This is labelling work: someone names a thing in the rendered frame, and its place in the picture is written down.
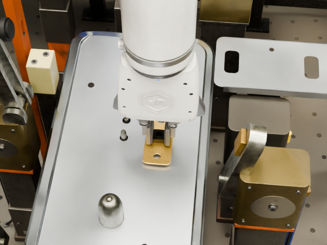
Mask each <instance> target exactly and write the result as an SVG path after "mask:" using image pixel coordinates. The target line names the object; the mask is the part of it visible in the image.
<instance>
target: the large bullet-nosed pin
mask: <svg viewBox="0 0 327 245"><path fill-rule="evenodd" d="M98 214H99V221H100V223H101V225H102V226H104V227H106V228H116V227H118V226H120V225H121V224H122V223H123V220H124V211H123V204H122V201H121V199H120V198H119V197H118V196H117V195H115V194H113V193H107V194H105V195H103V196H102V197H101V198H100V200H99V202H98Z"/></svg>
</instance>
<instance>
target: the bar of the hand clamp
mask: <svg viewBox="0 0 327 245"><path fill-rule="evenodd" d="M14 36H15V26H14V23H13V21H12V20H11V19H10V18H9V17H2V18H1V19H0V101H1V103H2V105H3V106H4V108H5V109H7V108H16V109H20V110H22V111H23V112H24V113H25V111H24V109H23V107H22V105H21V103H20V101H19V99H18V97H17V95H21V96H22V97H23V98H24V99H25V103H28V105H31V104H32V100H31V98H30V96H29V93H28V91H27V89H26V87H25V85H24V83H23V81H22V79H21V77H20V75H19V73H18V71H17V69H16V67H15V65H14V62H13V60H12V58H11V56H10V54H9V52H8V50H7V48H6V46H5V44H4V42H11V41H12V39H13V38H14ZM25 115H26V113H25ZM26 118H27V119H28V117H27V115H26Z"/></svg>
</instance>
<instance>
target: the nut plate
mask: <svg viewBox="0 0 327 245"><path fill-rule="evenodd" d="M164 127H165V122H164V123H158V121H154V130H153V141H152V144H147V139H146V136H145V146H144V154H143V162H144V163H145V164H155V165H169V164H170V162H171V153H172V143H173V138H170V145H169V146H166V145H165V144H164ZM156 154H158V155H160V156H161V157H160V158H159V159H155V158H154V155H156Z"/></svg>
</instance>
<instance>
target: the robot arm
mask: <svg viewBox="0 0 327 245"><path fill-rule="evenodd" d="M119 4H120V10H121V21H122V35H123V38H120V39H119V41H118V49H119V50H123V52H122V55H121V59H120V63H119V70H118V93H117V95H116V97H115V98H114V102H113V108H114V109H116V110H118V111H119V113H120V114H121V115H122V116H124V117H127V118H131V119H137V120H138V121H139V125H140V126H142V135H144V136H146V139H147V144H152V141H153V130H154V121H162V122H165V127H164V144H165V145H166V146H169V145H170V138H175V135H176V128H177V126H178V124H180V123H186V122H191V121H193V120H194V119H195V118H196V117H199V116H204V115H205V104H204V103H203V101H202V99H201V97H200V95H199V90H200V78H199V66H198V61H197V56H196V53H195V38H196V20H197V4H198V0H119Z"/></svg>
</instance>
